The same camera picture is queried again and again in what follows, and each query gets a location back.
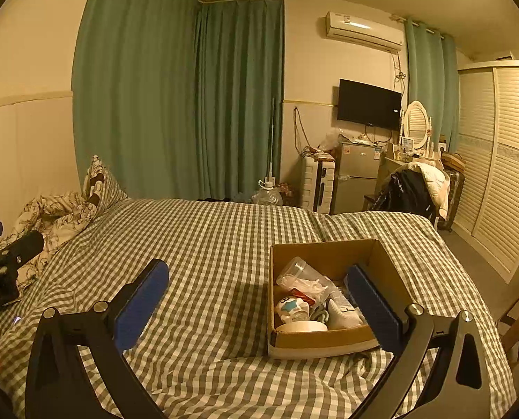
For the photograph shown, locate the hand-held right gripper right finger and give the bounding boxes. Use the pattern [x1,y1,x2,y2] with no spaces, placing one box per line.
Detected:
[347,263,491,419]

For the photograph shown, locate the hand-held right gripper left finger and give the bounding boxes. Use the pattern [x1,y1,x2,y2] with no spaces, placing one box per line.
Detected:
[25,258,170,419]

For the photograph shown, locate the white sock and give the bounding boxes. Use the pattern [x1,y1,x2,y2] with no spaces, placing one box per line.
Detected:
[327,299,368,330]

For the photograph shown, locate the brown cardboard box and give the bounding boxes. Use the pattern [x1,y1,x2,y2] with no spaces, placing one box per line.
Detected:
[267,238,410,361]

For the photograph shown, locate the clear plastic bag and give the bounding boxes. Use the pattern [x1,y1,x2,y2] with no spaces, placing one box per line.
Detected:
[286,276,335,304]

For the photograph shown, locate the white tape roll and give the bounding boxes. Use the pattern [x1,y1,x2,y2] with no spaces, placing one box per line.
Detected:
[274,320,328,335]

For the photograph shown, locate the white mug with blue star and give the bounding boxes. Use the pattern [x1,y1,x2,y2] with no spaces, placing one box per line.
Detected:
[276,296,311,324]

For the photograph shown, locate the clear plastic cup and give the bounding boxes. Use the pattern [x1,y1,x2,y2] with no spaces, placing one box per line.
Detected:
[277,257,320,289]

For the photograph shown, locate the floral quilt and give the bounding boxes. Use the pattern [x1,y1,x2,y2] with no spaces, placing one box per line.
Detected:
[0,191,98,289]

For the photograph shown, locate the checkered pillow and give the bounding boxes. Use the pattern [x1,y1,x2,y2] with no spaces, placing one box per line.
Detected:
[82,155,129,210]

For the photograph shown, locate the black jacket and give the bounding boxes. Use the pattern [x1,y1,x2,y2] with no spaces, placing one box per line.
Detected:
[370,169,437,220]

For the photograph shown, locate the silver fridge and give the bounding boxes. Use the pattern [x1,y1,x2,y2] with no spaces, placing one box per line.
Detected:
[330,142,384,215]

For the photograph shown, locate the white ribbed suitcase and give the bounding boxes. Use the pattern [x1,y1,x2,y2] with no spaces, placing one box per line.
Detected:
[301,157,336,214]

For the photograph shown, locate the brown suitcase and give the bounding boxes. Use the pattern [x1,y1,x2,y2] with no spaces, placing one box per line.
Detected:
[436,168,466,232]

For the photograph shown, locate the white padded jacket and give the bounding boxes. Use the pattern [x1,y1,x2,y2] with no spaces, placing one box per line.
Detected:
[405,161,450,219]

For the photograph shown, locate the clear water jug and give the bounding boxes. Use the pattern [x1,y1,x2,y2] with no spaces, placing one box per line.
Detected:
[251,179,284,206]

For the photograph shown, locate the wide green curtain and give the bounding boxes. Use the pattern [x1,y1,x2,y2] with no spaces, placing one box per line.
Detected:
[73,0,204,201]

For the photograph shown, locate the oval white mirror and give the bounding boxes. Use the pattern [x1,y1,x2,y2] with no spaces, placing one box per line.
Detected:
[402,100,432,151]

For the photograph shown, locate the white louvred wardrobe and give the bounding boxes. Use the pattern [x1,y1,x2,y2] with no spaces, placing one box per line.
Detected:
[451,61,519,284]

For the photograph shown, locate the white mop pole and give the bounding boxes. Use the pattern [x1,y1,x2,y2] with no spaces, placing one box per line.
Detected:
[266,96,278,182]

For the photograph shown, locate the green corner curtain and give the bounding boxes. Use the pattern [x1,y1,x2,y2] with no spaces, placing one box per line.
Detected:
[196,0,285,204]

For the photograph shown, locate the narrow green curtain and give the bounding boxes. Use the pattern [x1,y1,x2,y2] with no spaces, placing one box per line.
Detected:
[405,17,459,158]

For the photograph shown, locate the white air conditioner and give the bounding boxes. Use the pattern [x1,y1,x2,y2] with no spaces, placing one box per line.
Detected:
[325,11,405,52]

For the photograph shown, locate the hanging wall cables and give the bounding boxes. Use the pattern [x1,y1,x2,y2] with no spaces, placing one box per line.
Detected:
[292,107,313,156]

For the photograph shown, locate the black wall television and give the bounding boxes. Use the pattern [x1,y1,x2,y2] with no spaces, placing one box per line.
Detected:
[337,79,403,131]

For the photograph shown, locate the air conditioner cable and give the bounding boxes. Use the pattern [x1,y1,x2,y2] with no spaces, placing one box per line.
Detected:
[392,51,407,84]

